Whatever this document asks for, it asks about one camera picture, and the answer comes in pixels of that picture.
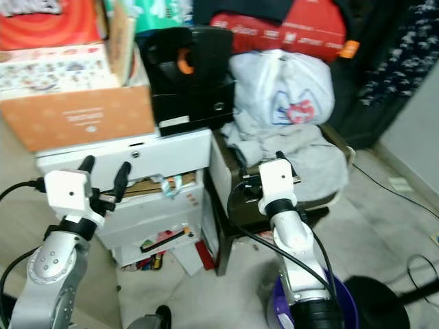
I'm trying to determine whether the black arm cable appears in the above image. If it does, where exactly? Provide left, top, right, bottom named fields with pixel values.
left=0, top=180, right=47, bottom=329
left=228, top=180, right=337, bottom=306

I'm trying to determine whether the white cartoon printed box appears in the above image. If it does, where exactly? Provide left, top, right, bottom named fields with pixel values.
left=0, top=45, right=131, bottom=100

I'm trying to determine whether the grey cloth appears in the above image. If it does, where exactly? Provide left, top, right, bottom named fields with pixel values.
left=219, top=123, right=351, bottom=199

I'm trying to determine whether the orange cardboard box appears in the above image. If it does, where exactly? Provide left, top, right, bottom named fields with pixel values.
left=0, top=86, right=157, bottom=153

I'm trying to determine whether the white drawer unit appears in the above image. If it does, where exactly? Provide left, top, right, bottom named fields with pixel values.
left=36, top=129, right=213, bottom=268

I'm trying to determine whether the red printed carton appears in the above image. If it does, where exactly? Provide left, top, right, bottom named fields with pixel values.
left=209, top=0, right=361, bottom=62

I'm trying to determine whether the robot left leg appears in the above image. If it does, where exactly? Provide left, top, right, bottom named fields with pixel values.
left=127, top=305, right=172, bottom=329

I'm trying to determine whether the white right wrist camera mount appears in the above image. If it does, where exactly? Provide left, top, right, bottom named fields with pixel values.
left=257, top=159, right=299, bottom=217

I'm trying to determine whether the black garment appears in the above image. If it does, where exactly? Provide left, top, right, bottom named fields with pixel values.
left=192, top=0, right=371, bottom=25

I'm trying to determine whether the dark brown side table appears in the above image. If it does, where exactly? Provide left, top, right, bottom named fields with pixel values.
left=202, top=127, right=357, bottom=275

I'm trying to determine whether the dark floral fabric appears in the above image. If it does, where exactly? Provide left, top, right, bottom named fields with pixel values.
left=329, top=0, right=439, bottom=148

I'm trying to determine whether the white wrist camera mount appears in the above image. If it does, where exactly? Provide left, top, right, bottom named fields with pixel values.
left=257, top=159, right=299, bottom=217
left=45, top=170, right=93, bottom=226

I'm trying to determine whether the black round stand base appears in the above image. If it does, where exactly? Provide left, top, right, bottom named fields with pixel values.
left=343, top=274, right=412, bottom=329

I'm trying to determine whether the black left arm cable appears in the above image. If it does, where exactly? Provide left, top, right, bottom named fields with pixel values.
left=0, top=180, right=47, bottom=329

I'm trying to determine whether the red orange printed box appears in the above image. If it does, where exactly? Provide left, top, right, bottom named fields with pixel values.
left=0, top=0, right=107, bottom=50

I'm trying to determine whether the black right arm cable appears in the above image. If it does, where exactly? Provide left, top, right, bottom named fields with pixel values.
left=228, top=180, right=337, bottom=306

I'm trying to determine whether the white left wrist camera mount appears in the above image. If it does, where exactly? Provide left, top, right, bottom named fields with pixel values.
left=45, top=170, right=93, bottom=226

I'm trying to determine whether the thin red book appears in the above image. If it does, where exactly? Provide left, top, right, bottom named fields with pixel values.
left=193, top=240, right=217, bottom=271

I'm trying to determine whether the purple plastic bucket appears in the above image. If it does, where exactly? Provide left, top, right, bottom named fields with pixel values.
left=266, top=271, right=359, bottom=329

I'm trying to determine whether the white printed plastic bag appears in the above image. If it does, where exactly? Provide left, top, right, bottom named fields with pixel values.
left=230, top=49, right=333, bottom=131

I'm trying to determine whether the black device orange ring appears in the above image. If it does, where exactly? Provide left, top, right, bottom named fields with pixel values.
left=137, top=26, right=237, bottom=134

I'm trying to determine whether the thin black power cable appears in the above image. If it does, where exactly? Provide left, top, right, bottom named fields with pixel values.
left=350, top=164, right=439, bottom=213

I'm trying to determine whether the white power socket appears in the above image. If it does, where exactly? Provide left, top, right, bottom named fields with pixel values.
left=388, top=177, right=412, bottom=193

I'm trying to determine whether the green diaper pack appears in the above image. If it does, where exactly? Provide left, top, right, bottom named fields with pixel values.
left=103, top=0, right=196, bottom=32

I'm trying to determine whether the white paper sheet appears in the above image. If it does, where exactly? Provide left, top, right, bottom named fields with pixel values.
left=171, top=243, right=203, bottom=275

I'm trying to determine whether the beige upright book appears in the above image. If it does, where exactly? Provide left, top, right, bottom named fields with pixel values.
left=106, top=3, right=138, bottom=86

